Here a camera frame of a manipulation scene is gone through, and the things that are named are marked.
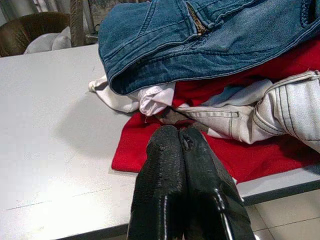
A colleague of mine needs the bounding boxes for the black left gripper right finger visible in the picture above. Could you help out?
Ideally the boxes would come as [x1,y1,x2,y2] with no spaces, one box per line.
[178,127,256,240]

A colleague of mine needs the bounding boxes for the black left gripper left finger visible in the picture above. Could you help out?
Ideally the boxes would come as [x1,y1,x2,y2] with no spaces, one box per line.
[129,125,188,240]

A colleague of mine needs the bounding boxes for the blue denim jeans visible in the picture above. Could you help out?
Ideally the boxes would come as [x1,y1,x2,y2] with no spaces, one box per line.
[98,0,320,96]

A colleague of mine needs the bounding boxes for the red garment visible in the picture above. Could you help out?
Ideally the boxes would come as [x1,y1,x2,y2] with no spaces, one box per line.
[111,39,320,185]

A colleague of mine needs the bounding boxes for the white printed garment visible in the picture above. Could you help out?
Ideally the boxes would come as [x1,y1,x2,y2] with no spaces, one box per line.
[88,74,176,117]

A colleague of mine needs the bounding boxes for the light grey denim jacket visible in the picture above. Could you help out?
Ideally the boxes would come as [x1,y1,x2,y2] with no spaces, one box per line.
[174,70,320,145]

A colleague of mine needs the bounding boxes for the white pillow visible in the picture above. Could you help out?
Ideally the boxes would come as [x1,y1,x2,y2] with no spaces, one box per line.
[51,26,73,51]
[24,32,60,55]

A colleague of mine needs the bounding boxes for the brown chair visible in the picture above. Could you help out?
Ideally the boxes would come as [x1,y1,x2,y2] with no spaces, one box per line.
[0,11,71,58]

